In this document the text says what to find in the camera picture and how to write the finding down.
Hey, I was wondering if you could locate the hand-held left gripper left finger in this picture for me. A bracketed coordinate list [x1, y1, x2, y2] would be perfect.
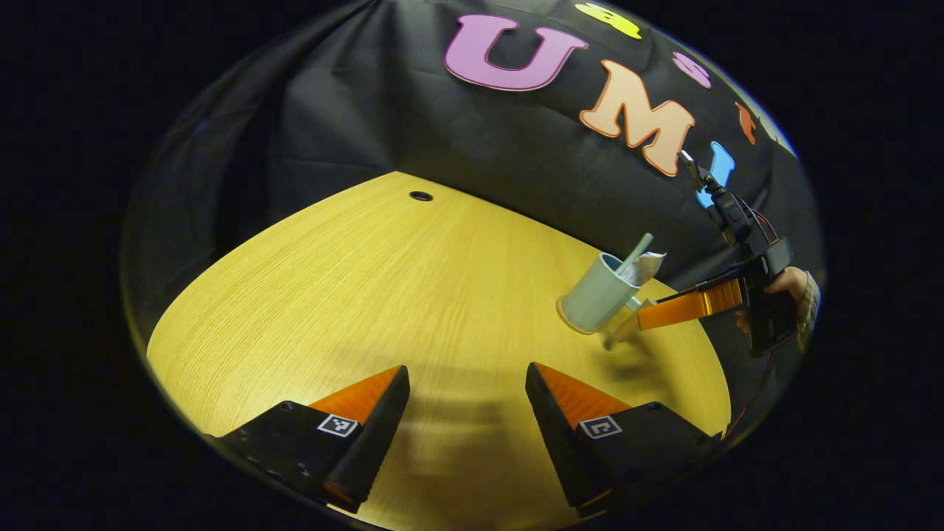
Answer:
[206, 364, 411, 515]

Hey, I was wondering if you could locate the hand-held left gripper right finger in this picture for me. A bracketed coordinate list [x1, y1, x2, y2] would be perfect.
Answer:
[525, 361, 727, 517]

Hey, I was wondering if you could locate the white toothpaste tube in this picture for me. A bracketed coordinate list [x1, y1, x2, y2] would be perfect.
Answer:
[619, 251, 667, 287]

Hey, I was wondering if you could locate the pale green toothbrush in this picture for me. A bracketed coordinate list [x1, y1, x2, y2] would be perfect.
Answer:
[616, 233, 655, 277]

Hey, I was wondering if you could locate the pale green cup wooden handle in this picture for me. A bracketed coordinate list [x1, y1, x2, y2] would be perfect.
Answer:
[556, 252, 659, 349]

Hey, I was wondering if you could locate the wooden desktop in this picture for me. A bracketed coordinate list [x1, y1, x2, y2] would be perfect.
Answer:
[146, 171, 732, 531]

